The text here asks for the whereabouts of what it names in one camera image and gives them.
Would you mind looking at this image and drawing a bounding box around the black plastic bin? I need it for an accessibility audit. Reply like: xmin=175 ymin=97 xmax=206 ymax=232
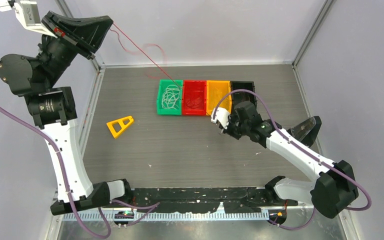
xmin=230 ymin=81 xmax=257 ymax=109

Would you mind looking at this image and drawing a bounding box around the yellow triangular plastic piece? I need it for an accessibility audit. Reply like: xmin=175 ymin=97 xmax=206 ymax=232
xmin=106 ymin=115 xmax=135 ymax=139

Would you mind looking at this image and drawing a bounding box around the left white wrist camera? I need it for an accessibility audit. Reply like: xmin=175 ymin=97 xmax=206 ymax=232
xmin=0 ymin=0 xmax=57 ymax=38

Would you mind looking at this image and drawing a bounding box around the red plastic bin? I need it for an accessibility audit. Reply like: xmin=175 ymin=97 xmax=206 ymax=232
xmin=181 ymin=80 xmax=207 ymax=116

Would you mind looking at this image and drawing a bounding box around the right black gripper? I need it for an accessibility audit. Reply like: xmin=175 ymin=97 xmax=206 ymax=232
xmin=220 ymin=113 xmax=250 ymax=140

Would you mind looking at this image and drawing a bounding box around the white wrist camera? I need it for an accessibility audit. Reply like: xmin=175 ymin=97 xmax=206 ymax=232
xmin=210 ymin=107 xmax=230 ymax=130
xmin=0 ymin=0 xmax=57 ymax=38

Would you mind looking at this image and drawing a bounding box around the black clear-topped device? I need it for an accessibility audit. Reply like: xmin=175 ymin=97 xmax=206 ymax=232
xmin=287 ymin=116 xmax=322 ymax=148

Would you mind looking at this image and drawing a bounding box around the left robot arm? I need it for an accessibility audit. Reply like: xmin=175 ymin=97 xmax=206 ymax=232
xmin=0 ymin=11 xmax=134 ymax=216

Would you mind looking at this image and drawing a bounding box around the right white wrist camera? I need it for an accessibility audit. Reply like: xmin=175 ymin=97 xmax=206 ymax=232
xmin=210 ymin=107 xmax=230 ymax=130

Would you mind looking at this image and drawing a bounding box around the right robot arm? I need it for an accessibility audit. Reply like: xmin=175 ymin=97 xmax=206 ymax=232
xmin=211 ymin=101 xmax=359 ymax=219

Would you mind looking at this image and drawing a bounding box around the green plastic bin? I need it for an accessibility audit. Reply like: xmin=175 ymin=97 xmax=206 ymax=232
xmin=156 ymin=79 xmax=184 ymax=116

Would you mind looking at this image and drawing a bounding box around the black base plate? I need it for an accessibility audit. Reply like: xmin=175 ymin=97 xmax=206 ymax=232
xmin=127 ymin=187 xmax=298 ymax=214

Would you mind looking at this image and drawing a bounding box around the yellow plastic bin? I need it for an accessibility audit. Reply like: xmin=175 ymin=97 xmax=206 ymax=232
xmin=206 ymin=80 xmax=231 ymax=116

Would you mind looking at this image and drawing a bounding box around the white wire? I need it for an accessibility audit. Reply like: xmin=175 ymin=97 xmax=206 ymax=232
xmin=160 ymin=84 xmax=183 ymax=110

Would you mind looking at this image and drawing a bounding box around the slotted cable duct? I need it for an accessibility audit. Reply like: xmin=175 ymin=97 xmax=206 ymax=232
xmin=62 ymin=211 xmax=279 ymax=222

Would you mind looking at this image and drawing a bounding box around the red wire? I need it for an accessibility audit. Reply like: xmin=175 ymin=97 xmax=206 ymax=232
xmin=108 ymin=22 xmax=184 ymax=91
xmin=185 ymin=91 xmax=205 ymax=112

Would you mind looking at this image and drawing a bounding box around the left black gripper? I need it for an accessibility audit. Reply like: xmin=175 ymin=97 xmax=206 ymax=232
xmin=35 ymin=10 xmax=111 ymax=88

